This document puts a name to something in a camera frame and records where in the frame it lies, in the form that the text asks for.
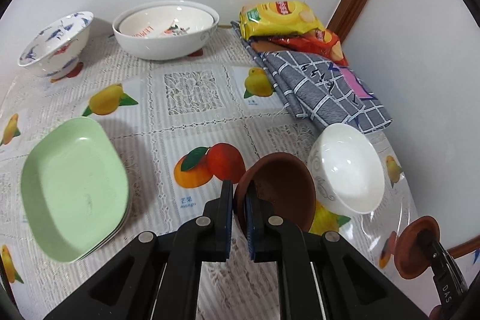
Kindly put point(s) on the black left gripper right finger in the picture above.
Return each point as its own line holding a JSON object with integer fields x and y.
{"x": 320, "y": 276}

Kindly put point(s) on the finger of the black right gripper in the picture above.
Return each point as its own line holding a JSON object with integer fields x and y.
{"x": 447, "y": 277}

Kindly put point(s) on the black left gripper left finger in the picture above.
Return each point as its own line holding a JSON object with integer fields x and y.
{"x": 156, "y": 276}

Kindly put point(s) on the brown clay bowl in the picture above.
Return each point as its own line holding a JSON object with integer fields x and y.
{"x": 283, "y": 180}
{"x": 416, "y": 246}

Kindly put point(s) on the plain white bowl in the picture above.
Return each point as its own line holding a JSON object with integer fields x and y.
{"x": 346, "y": 170}

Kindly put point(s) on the green square plate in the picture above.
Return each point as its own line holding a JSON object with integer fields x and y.
{"x": 74, "y": 189}

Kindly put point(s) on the blue square plate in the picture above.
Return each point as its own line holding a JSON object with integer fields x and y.
{"x": 115, "y": 231}

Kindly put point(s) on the grey checked cloth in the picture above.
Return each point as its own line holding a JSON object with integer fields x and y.
{"x": 313, "y": 87}

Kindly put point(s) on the red chips bag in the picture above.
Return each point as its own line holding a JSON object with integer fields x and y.
{"x": 322, "y": 42}

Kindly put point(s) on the blue patterned white bowl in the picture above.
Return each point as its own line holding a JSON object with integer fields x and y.
{"x": 55, "y": 51}

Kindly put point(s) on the large white bowl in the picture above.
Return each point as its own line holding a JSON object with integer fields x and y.
{"x": 165, "y": 48}

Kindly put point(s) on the white bowl with orange print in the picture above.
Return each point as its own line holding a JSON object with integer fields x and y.
{"x": 165, "y": 21}

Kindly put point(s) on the yellow chips bag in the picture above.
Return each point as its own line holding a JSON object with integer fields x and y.
{"x": 277, "y": 18}

